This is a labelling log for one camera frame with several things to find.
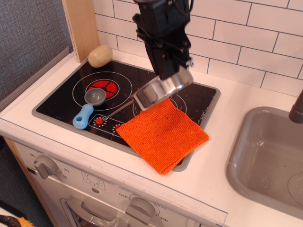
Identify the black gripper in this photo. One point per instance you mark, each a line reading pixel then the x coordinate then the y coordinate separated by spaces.
pixel 161 25

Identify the stainless steel pot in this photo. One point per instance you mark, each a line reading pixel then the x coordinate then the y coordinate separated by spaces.
pixel 157 90

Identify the orange knitted cloth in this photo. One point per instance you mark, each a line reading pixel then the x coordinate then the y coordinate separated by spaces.
pixel 162 136

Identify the beige toy potato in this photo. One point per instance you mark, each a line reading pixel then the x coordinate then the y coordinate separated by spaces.
pixel 100 56

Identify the black toy stovetop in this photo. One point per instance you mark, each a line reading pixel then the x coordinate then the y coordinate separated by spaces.
pixel 118 80

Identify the blue grey measuring scoop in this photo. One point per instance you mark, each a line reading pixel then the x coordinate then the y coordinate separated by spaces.
pixel 93 97

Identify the grey faucet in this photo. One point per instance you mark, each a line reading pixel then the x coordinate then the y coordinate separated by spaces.
pixel 296 113

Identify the grey sink basin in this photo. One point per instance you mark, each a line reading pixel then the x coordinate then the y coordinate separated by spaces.
pixel 266 161

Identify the grey right oven knob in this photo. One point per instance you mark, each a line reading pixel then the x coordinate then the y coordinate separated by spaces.
pixel 140 210

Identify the grey oven knob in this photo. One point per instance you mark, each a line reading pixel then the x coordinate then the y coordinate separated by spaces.
pixel 140 210
pixel 45 166

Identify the grey left oven knob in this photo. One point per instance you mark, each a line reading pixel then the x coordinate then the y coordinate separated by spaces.
pixel 45 166

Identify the white toy oven front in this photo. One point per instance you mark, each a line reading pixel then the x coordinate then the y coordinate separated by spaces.
pixel 76 198

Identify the orange object at corner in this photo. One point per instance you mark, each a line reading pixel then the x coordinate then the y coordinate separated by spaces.
pixel 10 221

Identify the wooden side post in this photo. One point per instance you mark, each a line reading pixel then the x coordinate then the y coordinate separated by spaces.
pixel 81 21

